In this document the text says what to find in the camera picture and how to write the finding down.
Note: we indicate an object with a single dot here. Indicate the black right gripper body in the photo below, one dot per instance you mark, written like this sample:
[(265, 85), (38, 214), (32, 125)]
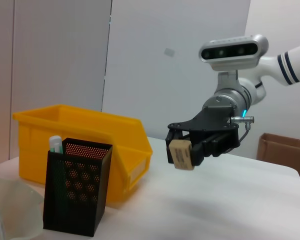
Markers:
[(215, 130)]

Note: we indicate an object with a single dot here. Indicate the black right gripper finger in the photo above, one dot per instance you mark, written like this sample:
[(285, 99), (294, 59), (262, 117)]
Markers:
[(198, 152), (168, 140)]

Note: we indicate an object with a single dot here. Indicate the beige eraser with barcode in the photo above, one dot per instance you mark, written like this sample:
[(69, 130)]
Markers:
[(181, 155)]

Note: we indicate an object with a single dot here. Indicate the green utility knife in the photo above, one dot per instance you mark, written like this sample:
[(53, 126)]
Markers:
[(55, 145)]

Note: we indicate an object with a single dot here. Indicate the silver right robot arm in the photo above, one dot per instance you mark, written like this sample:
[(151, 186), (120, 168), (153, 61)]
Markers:
[(240, 97)]

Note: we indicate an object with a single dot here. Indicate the black mesh pen holder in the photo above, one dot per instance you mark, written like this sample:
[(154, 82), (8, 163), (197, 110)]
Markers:
[(55, 200)]

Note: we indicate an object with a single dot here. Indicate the green glass fruit plate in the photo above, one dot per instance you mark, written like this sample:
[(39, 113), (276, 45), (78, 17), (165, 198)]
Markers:
[(15, 200)]

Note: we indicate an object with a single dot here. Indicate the brown cardboard box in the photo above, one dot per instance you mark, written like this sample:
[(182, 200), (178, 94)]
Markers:
[(282, 155)]

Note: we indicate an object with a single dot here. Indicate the yellow plastic bin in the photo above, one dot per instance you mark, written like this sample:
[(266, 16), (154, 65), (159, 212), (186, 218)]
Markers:
[(52, 125)]

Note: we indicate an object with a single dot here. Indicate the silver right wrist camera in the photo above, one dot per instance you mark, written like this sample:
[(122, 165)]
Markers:
[(235, 55)]

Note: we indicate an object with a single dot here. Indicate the white wall tape patch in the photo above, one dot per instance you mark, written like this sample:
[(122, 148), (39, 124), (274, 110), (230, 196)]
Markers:
[(169, 52)]

